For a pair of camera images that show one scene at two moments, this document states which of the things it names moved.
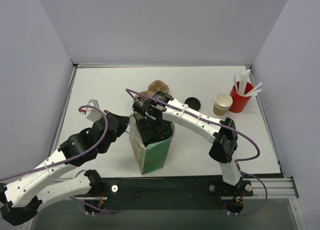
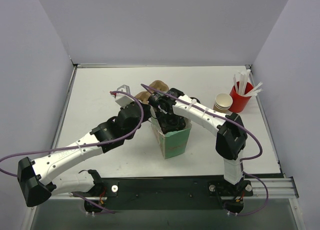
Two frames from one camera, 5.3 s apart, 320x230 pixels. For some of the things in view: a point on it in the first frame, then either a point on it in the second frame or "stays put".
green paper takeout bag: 151,158 → 172,144
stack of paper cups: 223,103 stays put
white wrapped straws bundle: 241,89 stays put
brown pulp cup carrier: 153,87 stays put
